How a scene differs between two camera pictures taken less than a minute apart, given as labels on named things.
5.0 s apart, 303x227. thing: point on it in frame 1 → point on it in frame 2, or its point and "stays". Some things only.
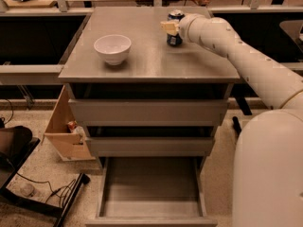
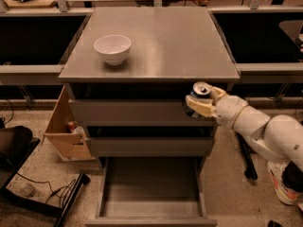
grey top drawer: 148,113 stays
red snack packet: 72,124 stays
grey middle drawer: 151,147 stays
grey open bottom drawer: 151,192 stays
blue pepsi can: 174,40 → 200,90
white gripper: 185,27 → 229,110
